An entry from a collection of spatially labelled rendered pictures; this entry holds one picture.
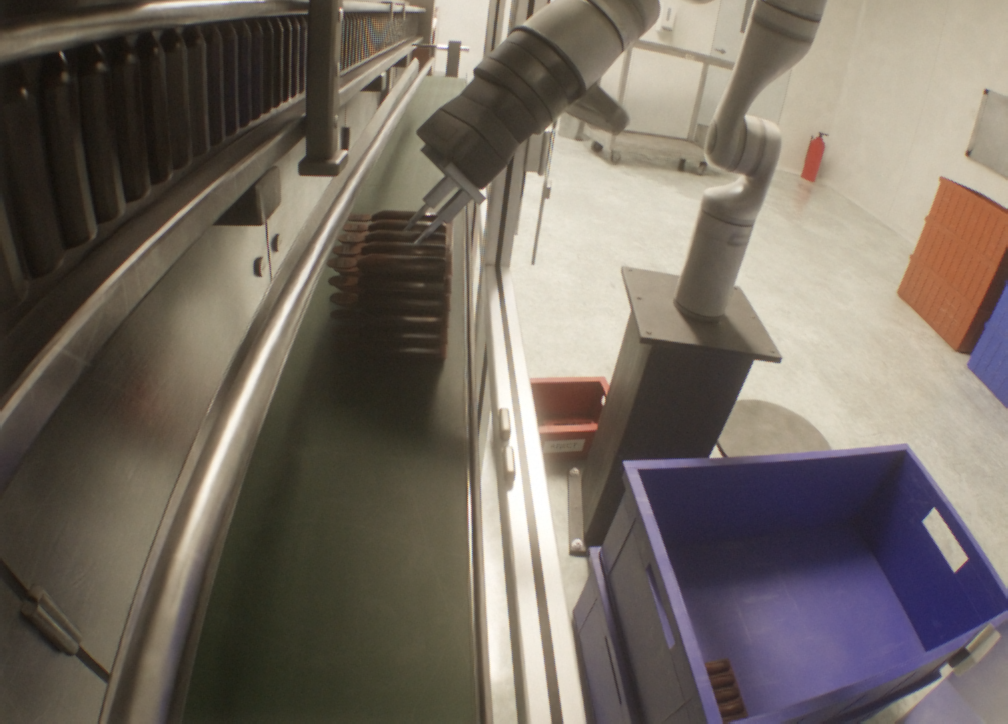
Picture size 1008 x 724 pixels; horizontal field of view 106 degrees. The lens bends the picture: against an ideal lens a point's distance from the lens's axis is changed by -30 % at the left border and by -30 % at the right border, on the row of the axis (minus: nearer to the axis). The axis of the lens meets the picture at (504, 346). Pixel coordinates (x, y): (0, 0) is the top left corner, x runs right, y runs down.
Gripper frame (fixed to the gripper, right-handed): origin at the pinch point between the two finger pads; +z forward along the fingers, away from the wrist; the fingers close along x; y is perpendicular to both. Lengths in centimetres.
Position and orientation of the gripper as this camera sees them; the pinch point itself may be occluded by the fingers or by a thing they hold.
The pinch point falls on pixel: (410, 237)
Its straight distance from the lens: 44.5
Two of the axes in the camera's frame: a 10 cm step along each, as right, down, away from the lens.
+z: -7.0, 7.1, 1.0
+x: 4.9, 5.7, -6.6
